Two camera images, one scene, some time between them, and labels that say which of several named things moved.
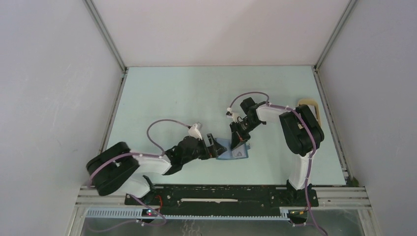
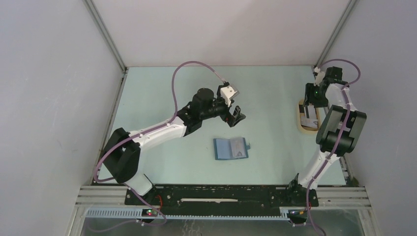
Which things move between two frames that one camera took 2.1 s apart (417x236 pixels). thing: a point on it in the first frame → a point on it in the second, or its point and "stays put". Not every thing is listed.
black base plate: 221,197 stays put
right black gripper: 238,134 → 310,89
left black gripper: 214,150 → 234,119
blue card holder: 224,150 stays put
